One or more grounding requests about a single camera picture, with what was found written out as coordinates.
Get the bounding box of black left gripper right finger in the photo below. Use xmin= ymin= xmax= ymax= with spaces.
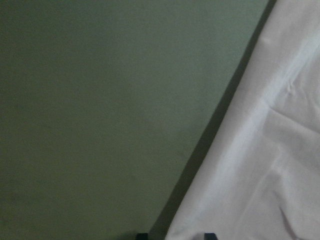
xmin=203 ymin=232 xmax=217 ymax=240

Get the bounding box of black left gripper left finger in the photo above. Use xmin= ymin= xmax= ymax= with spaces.
xmin=135 ymin=232 xmax=149 ymax=240

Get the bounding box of pink Snoopy t-shirt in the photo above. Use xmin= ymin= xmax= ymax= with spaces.
xmin=166 ymin=0 xmax=320 ymax=240

